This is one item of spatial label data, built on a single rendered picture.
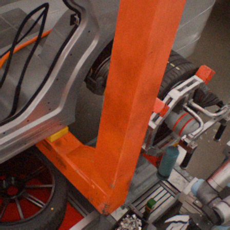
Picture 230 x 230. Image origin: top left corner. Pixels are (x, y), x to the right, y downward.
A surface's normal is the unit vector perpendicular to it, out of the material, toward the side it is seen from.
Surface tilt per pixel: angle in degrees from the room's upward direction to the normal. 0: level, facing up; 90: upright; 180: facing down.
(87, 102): 0
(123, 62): 90
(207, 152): 0
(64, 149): 0
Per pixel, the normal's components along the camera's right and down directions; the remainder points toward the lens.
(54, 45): -0.53, 0.00
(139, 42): -0.71, 0.43
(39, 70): 0.06, -0.64
